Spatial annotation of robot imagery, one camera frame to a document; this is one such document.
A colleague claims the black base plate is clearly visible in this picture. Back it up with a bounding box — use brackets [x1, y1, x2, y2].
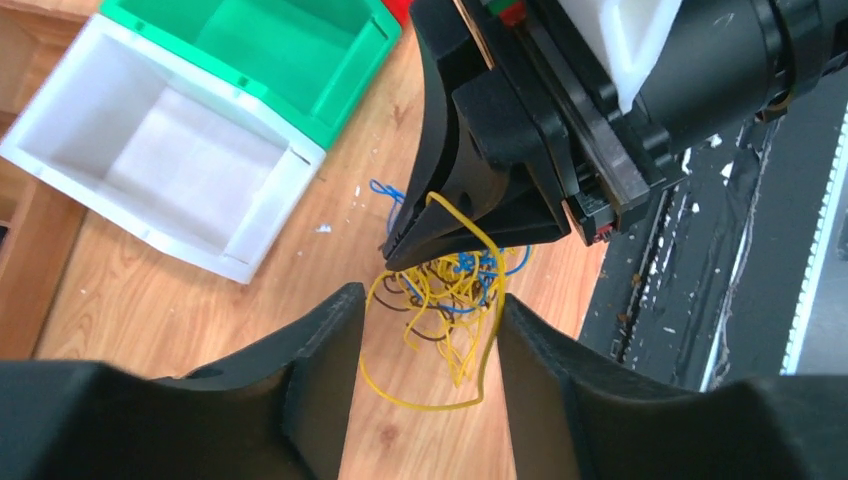
[579, 72, 847, 390]

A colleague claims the white plastic bin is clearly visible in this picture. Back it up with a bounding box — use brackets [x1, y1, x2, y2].
[1, 14, 326, 284]

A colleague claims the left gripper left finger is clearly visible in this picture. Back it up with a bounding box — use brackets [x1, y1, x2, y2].
[1, 282, 365, 479]

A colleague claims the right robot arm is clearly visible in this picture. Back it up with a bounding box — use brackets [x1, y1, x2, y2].
[383, 1, 847, 271]

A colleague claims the wooden compartment tray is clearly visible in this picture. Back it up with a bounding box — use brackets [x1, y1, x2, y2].
[1, 1, 99, 360]

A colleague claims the yellow cable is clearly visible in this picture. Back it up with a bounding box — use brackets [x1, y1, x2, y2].
[358, 191, 510, 413]

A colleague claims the green plastic bin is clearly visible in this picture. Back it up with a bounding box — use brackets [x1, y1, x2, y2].
[99, 0, 402, 149]

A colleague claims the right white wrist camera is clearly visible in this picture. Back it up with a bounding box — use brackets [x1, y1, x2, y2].
[560, 0, 682, 114]

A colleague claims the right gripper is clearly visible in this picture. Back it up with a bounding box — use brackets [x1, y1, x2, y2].
[384, 1, 683, 271]

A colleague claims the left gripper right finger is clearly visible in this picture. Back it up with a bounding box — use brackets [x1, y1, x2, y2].
[497, 295, 847, 479]

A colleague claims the red plastic bin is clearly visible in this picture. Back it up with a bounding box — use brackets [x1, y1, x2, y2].
[381, 0, 413, 27]

